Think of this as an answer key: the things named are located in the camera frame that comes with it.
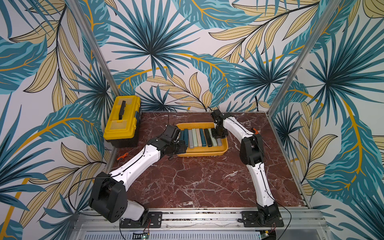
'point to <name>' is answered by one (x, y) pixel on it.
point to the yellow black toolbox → (122, 127)
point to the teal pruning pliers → (204, 144)
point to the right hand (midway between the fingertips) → (218, 136)
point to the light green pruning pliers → (195, 138)
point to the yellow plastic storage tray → (203, 151)
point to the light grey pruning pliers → (219, 142)
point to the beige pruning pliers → (199, 137)
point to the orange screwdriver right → (256, 132)
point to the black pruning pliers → (208, 137)
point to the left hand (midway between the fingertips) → (183, 149)
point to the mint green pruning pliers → (214, 140)
